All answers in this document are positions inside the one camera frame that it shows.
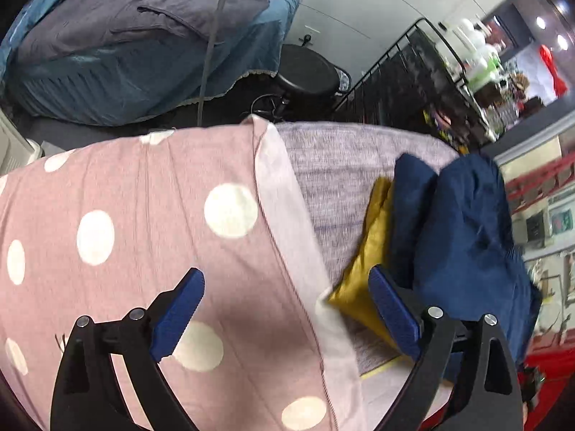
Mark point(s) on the grey pole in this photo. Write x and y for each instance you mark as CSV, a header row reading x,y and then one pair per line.
x,y
211,54

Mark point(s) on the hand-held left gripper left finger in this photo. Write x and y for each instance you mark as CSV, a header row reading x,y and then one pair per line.
x,y
179,312

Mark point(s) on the pink polka dot blanket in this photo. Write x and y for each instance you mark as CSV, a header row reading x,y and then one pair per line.
x,y
148,215

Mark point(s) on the black round stool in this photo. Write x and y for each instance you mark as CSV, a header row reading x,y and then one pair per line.
x,y
305,72

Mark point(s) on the bed with blue bedding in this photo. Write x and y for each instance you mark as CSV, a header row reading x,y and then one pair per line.
x,y
112,90

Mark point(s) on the white appliance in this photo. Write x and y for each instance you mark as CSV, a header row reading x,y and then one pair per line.
x,y
13,148

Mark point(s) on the grey knit blanket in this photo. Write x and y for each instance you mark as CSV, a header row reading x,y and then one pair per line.
x,y
332,179

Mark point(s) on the navy blue jacket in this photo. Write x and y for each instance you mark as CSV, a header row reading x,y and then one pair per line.
x,y
467,233

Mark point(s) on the black metal rack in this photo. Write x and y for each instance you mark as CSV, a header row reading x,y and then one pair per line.
x,y
404,81

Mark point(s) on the mustard yellow cloth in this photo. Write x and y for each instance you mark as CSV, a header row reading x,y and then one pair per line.
x,y
368,256

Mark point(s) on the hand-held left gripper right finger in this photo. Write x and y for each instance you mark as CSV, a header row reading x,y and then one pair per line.
x,y
395,309

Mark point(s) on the grey duvet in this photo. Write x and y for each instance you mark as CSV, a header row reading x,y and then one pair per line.
x,y
134,13

